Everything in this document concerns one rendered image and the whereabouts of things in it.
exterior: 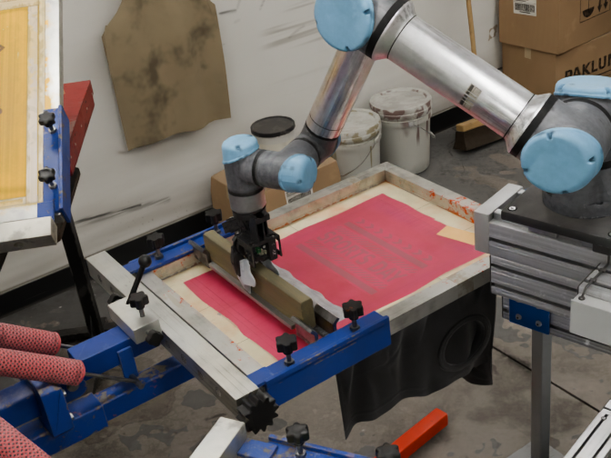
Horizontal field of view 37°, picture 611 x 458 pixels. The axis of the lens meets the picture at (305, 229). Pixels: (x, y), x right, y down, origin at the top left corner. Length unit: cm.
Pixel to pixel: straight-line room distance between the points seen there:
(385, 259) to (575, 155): 78
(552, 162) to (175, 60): 269
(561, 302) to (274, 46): 276
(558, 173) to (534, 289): 37
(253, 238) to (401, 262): 40
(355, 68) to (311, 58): 269
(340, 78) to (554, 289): 57
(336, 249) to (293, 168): 48
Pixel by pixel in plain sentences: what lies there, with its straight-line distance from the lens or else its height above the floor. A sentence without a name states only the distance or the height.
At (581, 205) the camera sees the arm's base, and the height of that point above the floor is 128.
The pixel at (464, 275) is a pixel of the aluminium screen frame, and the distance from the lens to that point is 200.
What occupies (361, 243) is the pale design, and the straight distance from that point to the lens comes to 221.
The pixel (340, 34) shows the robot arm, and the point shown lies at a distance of 153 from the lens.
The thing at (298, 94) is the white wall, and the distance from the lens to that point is 443.
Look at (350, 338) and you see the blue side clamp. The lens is 180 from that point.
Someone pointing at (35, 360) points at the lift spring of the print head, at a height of 112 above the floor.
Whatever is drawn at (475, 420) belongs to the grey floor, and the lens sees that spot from 312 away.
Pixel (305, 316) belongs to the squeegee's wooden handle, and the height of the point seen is 102.
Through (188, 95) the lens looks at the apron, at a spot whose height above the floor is 71.
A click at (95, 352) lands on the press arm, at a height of 104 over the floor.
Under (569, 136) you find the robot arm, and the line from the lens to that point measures 146.
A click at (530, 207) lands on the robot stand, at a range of 170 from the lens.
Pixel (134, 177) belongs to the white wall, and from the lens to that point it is 410.
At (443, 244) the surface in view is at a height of 95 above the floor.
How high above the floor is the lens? 208
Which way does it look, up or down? 29 degrees down
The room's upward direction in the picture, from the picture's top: 8 degrees counter-clockwise
